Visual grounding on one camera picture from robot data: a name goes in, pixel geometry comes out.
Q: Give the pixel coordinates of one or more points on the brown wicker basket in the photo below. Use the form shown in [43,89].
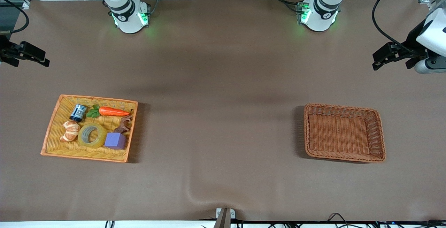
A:
[338,134]

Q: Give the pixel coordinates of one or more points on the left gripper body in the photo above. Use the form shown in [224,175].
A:
[412,45]

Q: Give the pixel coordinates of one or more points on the purple cube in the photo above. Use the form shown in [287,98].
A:
[115,141]

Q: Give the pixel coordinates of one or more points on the orange toy carrot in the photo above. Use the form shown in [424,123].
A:
[111,111]

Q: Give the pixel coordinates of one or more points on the small blue can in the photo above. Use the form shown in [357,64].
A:
[78,113]

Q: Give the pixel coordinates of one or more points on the brown toy figurine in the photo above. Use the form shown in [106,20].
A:
[124,125]

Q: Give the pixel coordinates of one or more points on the yellowish clear tape roll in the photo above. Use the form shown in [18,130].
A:
[83,135]

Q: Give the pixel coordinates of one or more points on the brown table cloth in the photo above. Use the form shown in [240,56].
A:
[223,81]

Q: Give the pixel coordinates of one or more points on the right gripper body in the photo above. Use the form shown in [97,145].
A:
[5,51]

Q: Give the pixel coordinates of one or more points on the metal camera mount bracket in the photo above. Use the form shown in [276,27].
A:
[225,217]

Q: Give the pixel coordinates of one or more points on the toy croissant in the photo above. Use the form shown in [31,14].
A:
[70,130]

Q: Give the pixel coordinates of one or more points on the orange yellow wicker tray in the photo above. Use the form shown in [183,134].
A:
[55,141]

